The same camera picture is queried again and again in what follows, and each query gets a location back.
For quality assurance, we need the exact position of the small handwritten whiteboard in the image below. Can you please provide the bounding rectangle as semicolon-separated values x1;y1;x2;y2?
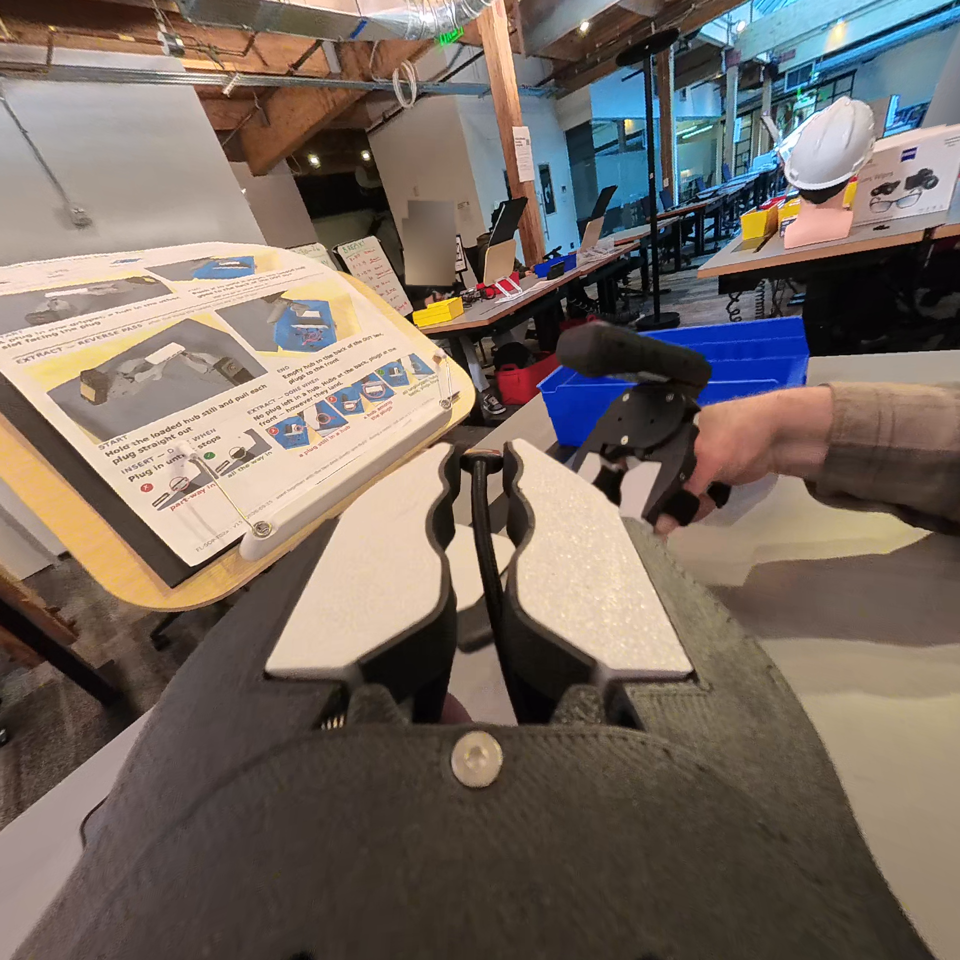
336;234;415;318

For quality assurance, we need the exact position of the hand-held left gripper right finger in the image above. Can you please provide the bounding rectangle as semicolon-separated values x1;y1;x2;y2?
501;438;697;700

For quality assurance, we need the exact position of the white hard hat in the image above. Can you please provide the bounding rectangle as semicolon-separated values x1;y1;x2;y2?
776;96;880;195

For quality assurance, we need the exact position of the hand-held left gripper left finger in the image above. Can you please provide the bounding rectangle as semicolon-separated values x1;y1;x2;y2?
266;444;460;700

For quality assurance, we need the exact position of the red bag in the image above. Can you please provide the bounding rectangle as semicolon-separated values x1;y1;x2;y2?
494;351;561;408

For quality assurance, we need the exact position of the white cardboard box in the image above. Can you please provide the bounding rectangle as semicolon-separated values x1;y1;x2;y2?
846;122;960;235

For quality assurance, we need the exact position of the person's right hand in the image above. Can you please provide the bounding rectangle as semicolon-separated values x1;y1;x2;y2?
651;386;835;535

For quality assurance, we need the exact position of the brown wooden post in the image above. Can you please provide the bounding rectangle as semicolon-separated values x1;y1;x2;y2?
476;0;550;274

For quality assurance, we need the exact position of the yellow plastic bin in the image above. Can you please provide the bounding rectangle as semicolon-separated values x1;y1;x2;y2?
411;296;468;330

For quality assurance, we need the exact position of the black cable with orange plug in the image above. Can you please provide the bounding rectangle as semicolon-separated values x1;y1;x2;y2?
464;453;520;709

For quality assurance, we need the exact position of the blue plastic bin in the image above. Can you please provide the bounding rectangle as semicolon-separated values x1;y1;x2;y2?
536;314;813;453

